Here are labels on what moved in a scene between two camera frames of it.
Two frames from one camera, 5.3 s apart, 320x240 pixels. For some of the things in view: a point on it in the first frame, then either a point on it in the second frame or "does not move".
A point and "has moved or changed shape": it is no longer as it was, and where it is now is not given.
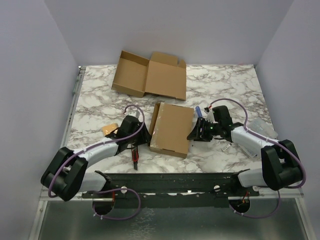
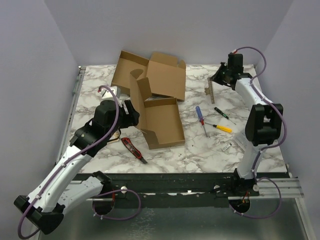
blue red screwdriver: (199, 112) does not move
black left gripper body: (140, 138) to (125, 120)
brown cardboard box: (170, 127) has moved or changed shape
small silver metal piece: (229, 145) does not move
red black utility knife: (135, 157) has moved or changed shape
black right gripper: (201, 129) to (221, 74)
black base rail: (172, 190) does not move
